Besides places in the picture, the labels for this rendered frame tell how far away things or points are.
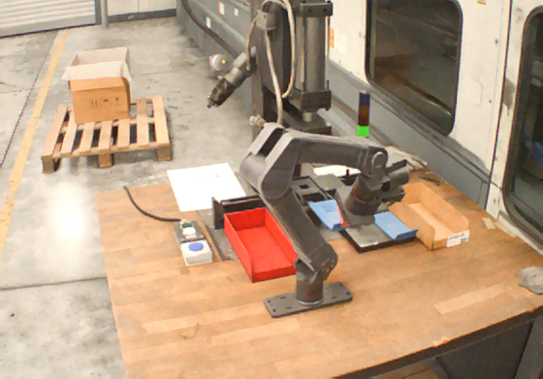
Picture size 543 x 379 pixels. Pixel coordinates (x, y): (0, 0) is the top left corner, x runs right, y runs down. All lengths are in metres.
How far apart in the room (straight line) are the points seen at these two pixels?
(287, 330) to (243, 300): 0.14
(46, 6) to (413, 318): 9.86
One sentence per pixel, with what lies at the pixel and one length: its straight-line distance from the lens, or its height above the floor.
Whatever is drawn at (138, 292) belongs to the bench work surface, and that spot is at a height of 0.90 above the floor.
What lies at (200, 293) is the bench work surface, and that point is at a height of 0.90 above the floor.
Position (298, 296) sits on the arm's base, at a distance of 1.31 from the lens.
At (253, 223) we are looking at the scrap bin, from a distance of 1.60.
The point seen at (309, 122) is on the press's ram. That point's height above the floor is 1.18.
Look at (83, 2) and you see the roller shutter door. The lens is 10.63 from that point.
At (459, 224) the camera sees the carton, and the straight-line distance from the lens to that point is 1.62.
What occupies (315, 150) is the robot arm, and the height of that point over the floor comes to 1.28.
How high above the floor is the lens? 1.72
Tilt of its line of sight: 25 degrees down
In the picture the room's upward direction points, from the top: straight up
